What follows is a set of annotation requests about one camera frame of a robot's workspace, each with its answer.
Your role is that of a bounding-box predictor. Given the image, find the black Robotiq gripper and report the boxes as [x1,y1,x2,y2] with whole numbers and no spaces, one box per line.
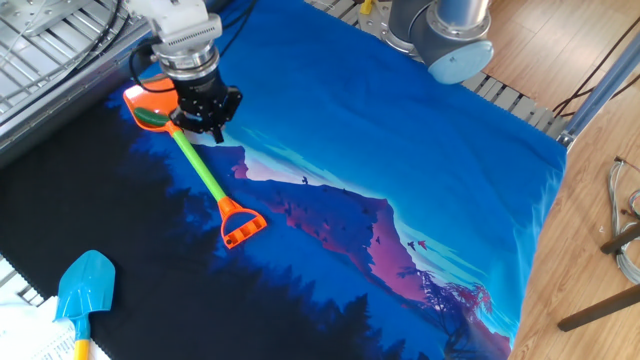
[169,67,244,145]

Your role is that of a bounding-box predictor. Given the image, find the green toy cucumber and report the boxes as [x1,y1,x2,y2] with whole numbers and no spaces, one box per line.
[133,107,171,128]

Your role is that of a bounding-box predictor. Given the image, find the orange green toy shovel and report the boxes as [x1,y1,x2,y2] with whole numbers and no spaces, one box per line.
[122,74,268,250]

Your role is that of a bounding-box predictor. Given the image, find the blue yellow toy shovel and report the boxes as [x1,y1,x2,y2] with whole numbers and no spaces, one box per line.
[53,249,117,360]

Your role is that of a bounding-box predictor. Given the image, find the silver metal mounting plate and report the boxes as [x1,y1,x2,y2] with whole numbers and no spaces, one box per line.
[0,0,89,39]

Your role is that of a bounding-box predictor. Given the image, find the mountain landscape printed cloth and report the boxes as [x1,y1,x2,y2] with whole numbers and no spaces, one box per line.
[0,0,569,360]

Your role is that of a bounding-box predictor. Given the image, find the white printed paper sheets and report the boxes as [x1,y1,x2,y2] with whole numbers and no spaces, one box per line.
[0,294,111,360]

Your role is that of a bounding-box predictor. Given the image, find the dark chair leg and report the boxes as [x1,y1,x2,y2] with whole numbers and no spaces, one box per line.
[557,284,640,333]
[599,222,640,255]

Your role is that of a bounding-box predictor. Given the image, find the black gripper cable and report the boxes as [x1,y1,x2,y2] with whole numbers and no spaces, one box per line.
[128,0,259,95]

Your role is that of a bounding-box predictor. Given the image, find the black cable bundle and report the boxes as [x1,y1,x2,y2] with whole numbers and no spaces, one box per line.
[74,0,124,71]

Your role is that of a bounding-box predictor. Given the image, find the thin black floor cables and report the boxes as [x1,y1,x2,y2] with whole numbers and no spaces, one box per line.
[552,14,640,119]

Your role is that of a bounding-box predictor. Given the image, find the aluminium frame post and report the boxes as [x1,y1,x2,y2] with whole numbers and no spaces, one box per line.
[557,32,640,149]

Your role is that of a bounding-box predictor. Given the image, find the grey wire bundle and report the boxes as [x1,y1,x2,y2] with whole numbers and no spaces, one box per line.
[607,155,640,285]

